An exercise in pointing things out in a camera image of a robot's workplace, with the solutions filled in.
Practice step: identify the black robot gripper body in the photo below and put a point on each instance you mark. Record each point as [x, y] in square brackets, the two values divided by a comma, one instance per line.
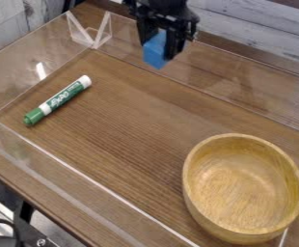
[171, 13]

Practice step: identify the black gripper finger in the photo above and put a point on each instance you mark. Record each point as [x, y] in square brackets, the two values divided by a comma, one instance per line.
[177, 37]
[147, 28]

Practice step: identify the blue rectangular block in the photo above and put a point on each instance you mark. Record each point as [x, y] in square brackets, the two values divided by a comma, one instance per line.
[154, 51]

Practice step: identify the brown wooden bowl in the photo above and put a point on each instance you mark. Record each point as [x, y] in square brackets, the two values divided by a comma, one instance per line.
[241, 188]

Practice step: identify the green Expo marker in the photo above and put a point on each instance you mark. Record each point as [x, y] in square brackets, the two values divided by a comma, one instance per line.
[62, 97]

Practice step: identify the black metal table leg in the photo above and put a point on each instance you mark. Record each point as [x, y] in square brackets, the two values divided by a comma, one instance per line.
[26, 211]

